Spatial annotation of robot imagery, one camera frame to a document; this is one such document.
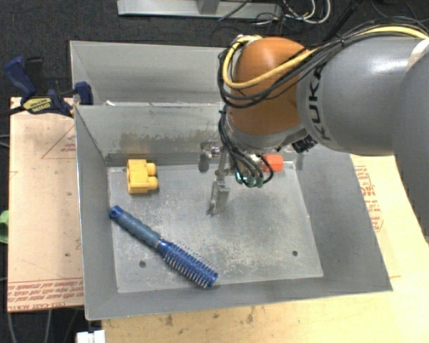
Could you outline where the brown cardboard board, red print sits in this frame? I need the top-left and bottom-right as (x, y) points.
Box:
(6, 96), (403, 314)

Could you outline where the blue hair brush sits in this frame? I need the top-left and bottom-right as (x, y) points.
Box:
(108, 205), (220, 289)

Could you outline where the yellow toy block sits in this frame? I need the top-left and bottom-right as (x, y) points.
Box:
(126, 159), (159, 195)

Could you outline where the grey metal bin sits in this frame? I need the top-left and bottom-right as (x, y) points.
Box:
(69, 40), (393, 321)

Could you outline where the black cylinder on white bracket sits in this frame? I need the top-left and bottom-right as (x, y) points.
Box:
(291, 135), (317, 154)

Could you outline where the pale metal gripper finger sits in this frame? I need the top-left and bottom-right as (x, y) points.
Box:
(205, 180), (220, 217)
(215, 187), (231, 216)

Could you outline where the small orange block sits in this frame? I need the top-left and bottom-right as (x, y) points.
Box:
(262, 154), (285, 173)

